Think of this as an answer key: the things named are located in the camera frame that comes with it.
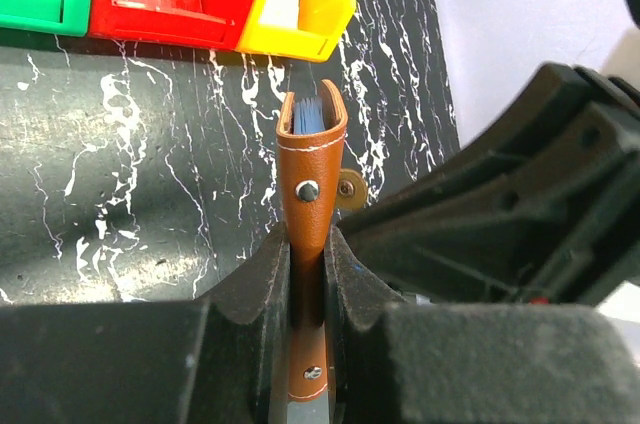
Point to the yellow plastic bin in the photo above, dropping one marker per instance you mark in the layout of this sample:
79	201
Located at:
301	29

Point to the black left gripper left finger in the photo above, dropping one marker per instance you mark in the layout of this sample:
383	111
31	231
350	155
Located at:
220	358

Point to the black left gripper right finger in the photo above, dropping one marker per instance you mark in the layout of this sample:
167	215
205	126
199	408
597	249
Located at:
391	361

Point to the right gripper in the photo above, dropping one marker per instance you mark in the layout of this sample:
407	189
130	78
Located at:
546	196

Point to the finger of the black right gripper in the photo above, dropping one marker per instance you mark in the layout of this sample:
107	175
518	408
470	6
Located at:
425	234

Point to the brown leather card holder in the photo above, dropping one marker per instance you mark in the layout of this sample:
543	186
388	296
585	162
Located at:
310	136

